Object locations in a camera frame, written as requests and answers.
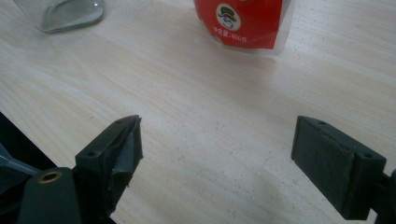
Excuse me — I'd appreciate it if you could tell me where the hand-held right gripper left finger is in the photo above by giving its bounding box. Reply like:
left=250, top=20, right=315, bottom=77
left=73, top=114, right=145, bottom=219

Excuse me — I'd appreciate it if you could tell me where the clear sugar bag red label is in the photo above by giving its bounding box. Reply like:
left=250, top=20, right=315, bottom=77
left=192, top=0, right=295, bottom=57

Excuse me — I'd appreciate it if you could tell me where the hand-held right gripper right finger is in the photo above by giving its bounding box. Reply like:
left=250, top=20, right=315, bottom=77
left=290, top=115, right=388, bottom=221

